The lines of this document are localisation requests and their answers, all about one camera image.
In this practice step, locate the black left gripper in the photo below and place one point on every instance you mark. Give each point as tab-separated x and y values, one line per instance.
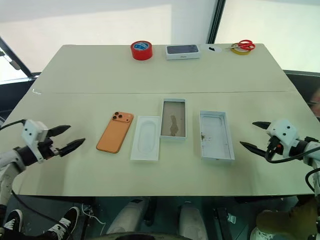
47	148

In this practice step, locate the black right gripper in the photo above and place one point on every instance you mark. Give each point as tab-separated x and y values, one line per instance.
273	148

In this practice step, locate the orange smartphone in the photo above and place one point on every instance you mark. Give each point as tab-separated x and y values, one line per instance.
115	135

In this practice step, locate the white paper insert tray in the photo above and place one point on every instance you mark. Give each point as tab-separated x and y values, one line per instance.
145	140

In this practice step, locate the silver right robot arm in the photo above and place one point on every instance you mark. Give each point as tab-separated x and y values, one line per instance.
312	152

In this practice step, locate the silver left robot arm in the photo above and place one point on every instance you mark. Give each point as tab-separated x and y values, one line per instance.
7	157

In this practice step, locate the white box tray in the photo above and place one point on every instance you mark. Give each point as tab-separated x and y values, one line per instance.
173	117

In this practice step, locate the closed white phone box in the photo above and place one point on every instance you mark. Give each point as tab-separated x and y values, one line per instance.
182	49

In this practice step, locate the small white scrap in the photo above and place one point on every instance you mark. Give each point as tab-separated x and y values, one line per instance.
37	92

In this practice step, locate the black white sneaker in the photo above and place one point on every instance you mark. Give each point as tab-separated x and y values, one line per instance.
12	222
65	222

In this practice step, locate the yellow tape roll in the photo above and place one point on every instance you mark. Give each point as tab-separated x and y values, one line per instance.
240	51

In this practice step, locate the white round table grommet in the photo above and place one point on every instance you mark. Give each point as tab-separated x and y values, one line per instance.
218	50

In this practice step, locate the white shoe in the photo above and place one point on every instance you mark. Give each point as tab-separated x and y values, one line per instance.
260	233

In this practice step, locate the silver left robot leg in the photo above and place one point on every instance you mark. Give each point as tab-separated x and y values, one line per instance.
130	217

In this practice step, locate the red tape roll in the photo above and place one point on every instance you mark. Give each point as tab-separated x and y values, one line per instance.
135	53

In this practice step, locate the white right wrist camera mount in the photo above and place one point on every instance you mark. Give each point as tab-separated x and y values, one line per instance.
282	130

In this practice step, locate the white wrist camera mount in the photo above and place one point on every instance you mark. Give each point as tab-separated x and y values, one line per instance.
282	130
31	131

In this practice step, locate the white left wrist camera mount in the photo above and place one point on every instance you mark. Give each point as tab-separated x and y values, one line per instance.
31	131

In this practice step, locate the dark diagonal frame bar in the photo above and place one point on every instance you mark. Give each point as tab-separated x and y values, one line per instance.
15	60

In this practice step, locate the black window frame post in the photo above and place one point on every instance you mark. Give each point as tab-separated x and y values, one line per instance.
216	20

